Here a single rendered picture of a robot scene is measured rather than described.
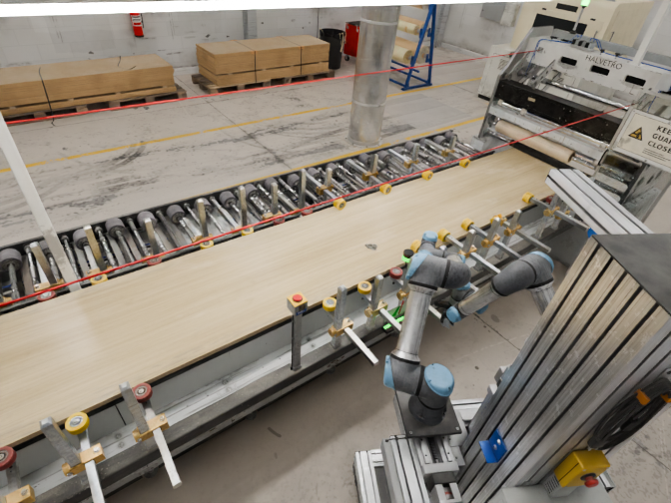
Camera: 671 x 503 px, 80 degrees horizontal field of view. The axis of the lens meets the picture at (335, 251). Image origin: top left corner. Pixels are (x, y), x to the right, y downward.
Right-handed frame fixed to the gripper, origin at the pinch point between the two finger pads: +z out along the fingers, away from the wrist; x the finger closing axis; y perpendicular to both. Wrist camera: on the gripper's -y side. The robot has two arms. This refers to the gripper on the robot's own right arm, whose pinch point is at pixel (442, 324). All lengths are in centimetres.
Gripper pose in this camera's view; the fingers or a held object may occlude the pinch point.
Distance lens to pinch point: 238.8
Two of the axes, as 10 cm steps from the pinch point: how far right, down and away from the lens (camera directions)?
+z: -0.8, 7.7, 6.4
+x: 8.1, -3.2, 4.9
